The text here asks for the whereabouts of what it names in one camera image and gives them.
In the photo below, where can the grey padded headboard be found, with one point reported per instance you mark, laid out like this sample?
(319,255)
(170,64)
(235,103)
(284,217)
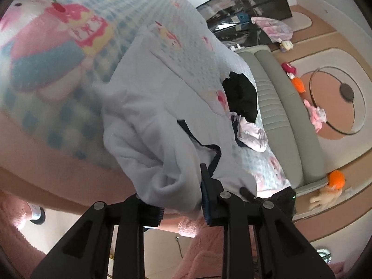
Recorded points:
(276,107)

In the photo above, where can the red plush toy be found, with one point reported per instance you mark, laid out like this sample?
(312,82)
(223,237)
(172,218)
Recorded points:
(289,68)

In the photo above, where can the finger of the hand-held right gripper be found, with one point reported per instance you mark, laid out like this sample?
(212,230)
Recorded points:
(248,194)

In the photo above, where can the orange plush toy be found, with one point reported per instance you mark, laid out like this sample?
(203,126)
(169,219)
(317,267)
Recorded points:
(337,179)
(298,85)

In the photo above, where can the crumpled black garment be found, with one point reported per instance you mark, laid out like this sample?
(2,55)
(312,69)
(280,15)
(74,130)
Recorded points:
(241,96)

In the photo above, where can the printed checkered blanket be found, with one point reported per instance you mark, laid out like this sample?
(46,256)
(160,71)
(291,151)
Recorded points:
(43,49)

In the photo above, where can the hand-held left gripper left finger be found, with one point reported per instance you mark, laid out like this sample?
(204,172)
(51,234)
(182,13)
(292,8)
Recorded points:
(149,216)

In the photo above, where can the round metal object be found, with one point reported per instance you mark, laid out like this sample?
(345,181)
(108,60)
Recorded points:
(323,255)

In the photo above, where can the pink bed frame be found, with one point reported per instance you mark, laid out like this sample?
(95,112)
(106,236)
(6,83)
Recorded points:
(58,180)

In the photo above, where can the beige plush toy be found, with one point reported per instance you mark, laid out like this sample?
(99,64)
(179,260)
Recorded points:
(325,197)

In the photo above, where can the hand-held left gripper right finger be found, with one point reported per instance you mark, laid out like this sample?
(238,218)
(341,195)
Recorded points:
(205,206)

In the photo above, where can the pink bunny plush toy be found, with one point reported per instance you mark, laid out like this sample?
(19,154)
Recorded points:
(316,116)

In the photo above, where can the pink white printed garment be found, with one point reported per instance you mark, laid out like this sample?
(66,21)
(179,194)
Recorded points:
(251,135)

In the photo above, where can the white shirt with navy collar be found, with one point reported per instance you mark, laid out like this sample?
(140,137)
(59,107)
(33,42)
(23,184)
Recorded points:
(139,128)

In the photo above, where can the white yellow plush toy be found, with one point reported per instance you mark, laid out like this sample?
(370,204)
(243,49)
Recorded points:
(286,45)

